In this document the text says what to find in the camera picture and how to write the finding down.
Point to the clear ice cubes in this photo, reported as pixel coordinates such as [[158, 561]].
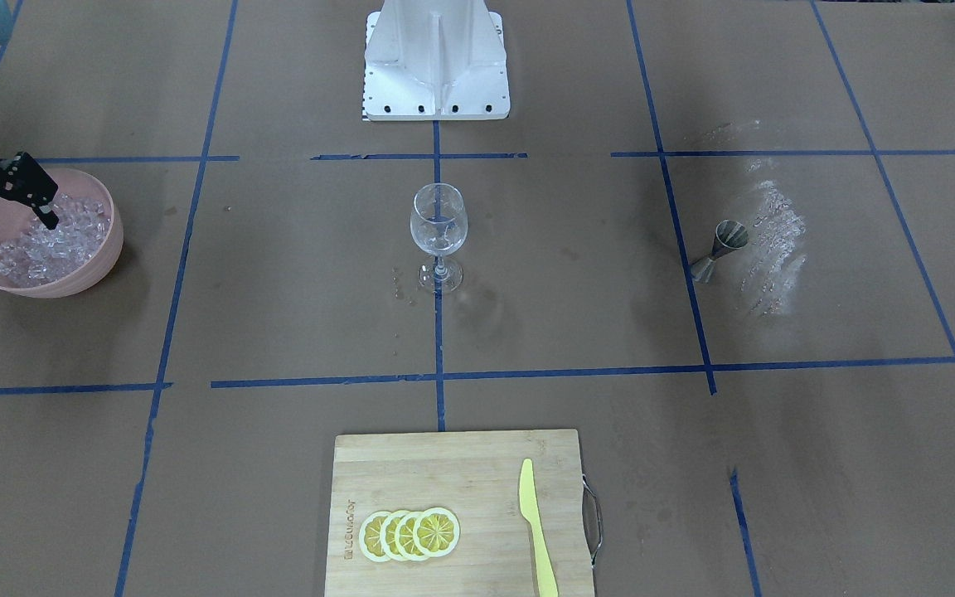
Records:
[[38, 256]]

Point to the steel double jigger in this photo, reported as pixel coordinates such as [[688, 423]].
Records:
[[729, 236]]

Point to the clear wine glass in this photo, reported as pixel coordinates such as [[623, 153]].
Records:
[[439, 226]]

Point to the pink bowl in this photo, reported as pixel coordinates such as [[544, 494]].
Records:
[[76, 183]]

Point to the lemon slice one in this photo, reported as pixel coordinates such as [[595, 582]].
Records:
[[370, 537]]

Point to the lemon slice two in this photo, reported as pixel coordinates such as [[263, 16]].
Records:
[[388, 535]]

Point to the lemon slice three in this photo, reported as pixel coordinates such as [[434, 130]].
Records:
[[405, 544]]

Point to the lemon slice four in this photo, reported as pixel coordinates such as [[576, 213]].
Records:
[[436, 532]]

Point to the bamboo cutting board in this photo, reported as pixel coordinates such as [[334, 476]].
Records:
[[474, 474]]

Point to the yellow plastic knife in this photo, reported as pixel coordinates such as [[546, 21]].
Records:
[[546, 583]]

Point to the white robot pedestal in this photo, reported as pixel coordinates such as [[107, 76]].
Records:
[[435, 61]]

